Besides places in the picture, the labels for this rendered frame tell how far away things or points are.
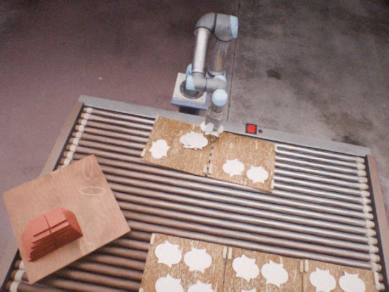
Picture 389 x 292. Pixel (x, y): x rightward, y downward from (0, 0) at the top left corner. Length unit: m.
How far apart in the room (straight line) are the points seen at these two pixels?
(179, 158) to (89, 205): 0.60
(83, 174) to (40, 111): 1.78
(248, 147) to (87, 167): 1.00
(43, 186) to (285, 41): 3.53
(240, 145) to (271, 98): 1.67
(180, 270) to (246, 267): 0.35
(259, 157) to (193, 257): 0.76
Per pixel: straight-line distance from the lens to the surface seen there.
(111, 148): 1.94
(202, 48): 1.69
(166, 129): 1.96
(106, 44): 3.96
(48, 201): 1.74
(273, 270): 1.75
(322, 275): 1.85
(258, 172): 1.90
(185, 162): 1.85
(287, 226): 1.86
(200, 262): 1.67
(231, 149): 1.94
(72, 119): 2.07
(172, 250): 1.67
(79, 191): 1.72
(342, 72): 4.32
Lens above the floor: 2.58
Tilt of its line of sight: 58 degrees down
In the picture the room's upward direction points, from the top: 11 degrees clockwise
